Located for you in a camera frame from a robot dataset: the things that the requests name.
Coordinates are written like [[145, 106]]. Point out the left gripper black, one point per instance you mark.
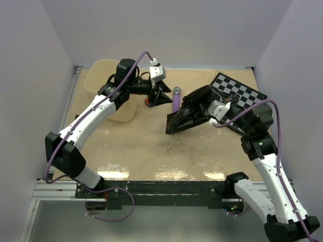
[[160, 98]]

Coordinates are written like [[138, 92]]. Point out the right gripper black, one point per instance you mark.
[[233, 101]]

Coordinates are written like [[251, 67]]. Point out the black trash bag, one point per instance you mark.
[[194, 109]]

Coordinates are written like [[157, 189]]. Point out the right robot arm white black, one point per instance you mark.
[[283, 216]]

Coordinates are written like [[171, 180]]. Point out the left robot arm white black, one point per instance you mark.
[[63, 149]]

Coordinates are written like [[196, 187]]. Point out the purple glitter microphone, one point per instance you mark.
[[176, 99]]

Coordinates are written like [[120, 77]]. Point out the colourful toy car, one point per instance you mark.
[[148, 103]]

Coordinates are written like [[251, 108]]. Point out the black white chessboard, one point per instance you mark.
[[245, 97]]

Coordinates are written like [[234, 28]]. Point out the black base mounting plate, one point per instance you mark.
[[212, 194]]

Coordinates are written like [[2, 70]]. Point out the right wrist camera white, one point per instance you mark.
[[217, 110]]

